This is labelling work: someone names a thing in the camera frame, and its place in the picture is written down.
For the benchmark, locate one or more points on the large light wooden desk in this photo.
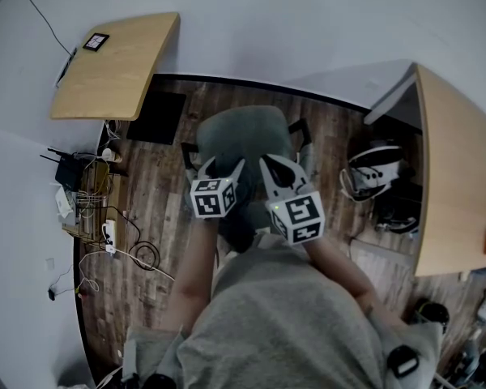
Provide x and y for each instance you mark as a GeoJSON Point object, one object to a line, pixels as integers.
{"type": "Point", "coordinates": [457, 176]}

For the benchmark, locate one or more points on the white and black headset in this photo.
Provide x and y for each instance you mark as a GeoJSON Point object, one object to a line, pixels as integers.
{"type": "Point", "coordinates": [374, 172]}

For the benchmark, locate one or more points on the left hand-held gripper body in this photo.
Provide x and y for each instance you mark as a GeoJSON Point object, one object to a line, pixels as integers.
{"type": "Point", "coordinates": [212, 201]}

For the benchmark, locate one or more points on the dark grey clothing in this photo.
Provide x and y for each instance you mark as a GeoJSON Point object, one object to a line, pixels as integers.
{"type": "Point", "coordinates": [241, 221]}

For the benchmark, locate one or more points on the light wooden desk with tablet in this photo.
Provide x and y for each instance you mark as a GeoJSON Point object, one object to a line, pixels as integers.
{"type": "Point", "coordinates": [113, 75]}

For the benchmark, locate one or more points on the person's grey shirt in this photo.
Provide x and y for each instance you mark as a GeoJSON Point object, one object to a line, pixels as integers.
{"type": "Point", "coordinates": [283, 322]}

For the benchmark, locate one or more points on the person's right forearm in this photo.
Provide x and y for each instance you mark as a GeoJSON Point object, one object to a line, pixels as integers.
{"type": "Point", "coordinates": [340, 270]}

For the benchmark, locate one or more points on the person's left forearm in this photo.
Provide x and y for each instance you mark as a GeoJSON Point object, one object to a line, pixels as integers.
{"type": "Point", "coordinates": [194, 266]}

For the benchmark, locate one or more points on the black round device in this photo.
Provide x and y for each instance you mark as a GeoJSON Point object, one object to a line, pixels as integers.
{"type": "Point", "coordinates": [431, 311]}

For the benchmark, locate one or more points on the dark power strip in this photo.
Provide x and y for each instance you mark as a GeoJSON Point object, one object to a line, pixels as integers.
{"type": "Point", "coordinates": [66, 68]}

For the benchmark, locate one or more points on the white network box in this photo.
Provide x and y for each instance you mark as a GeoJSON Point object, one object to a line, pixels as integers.
{"type": "Point", "coordinates": [64, 203]}

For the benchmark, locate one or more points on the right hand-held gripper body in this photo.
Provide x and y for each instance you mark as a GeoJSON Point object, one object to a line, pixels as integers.
{"type": "Point", "coordinates": [297, 217]}

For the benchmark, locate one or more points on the black router with antennas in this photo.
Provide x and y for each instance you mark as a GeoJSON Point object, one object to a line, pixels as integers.
{"type": "Point", "coordinates": [69, 172]}

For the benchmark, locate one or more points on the white power strip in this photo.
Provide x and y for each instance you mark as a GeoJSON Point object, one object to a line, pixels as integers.
{"type": "Point", "coordinates": [109, 236]}

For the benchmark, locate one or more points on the grey-green chair with black armrests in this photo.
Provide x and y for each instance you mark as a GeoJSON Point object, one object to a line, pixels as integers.
{"type": "Point", "coordinates": [243, 132]}

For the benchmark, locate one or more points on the white round plug adapter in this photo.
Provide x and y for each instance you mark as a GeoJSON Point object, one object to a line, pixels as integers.
{"type": "Point", "coordinates": [108, 155]}

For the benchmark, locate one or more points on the small black wall adapter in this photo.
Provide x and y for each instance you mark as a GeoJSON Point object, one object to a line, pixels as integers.
{"type": "Point", "coordinates": [52, 294]}

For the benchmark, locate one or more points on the black floor mat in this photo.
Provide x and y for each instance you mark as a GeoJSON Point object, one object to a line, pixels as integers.
{"type": "Point", "coordinates": [158, 118]}

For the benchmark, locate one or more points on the black framed tablet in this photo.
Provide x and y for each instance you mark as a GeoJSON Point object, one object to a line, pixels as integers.
{"type": "Point", "coordinates": [96, 42]}

